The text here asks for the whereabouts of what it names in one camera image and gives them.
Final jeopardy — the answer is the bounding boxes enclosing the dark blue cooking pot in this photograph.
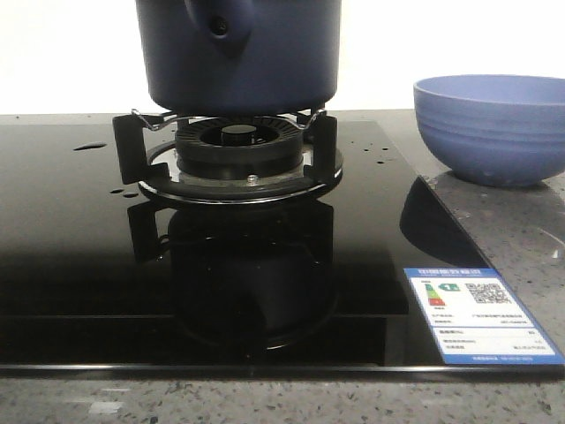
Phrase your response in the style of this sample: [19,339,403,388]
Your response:
[135,1,342,117]

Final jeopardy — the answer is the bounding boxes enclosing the light blue ribbed bowl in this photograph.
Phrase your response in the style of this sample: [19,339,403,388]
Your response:
[413,74,564,186]

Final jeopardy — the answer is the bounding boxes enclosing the black metal pot support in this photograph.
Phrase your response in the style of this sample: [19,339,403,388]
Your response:
[112,110,343,205]

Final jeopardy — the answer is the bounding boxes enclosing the black gas burner head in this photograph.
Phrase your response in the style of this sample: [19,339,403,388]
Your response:
[175,117,303,180]

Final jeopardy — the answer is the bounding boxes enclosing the black glass gas cooktop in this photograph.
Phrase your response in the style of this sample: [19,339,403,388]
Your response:
[1,120,564,382]

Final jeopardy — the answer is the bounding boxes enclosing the blue energy label sticker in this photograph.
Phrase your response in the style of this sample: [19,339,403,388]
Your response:
[404,268,564,366]

